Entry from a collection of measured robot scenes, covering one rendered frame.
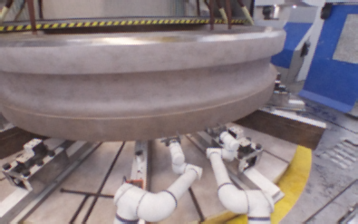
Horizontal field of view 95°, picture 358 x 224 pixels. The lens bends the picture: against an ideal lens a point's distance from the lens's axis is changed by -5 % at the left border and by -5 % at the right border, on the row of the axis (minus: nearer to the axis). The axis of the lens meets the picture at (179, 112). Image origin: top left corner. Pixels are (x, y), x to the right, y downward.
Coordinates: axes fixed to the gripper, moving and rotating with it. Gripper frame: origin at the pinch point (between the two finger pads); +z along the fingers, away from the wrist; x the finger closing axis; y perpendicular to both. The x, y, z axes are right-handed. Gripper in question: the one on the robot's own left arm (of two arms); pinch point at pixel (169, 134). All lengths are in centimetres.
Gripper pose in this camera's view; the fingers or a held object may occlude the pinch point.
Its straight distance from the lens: 157.0
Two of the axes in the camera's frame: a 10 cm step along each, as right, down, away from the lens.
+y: -0.1, -8.8, -4.7
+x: -9.7, 1.2, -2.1
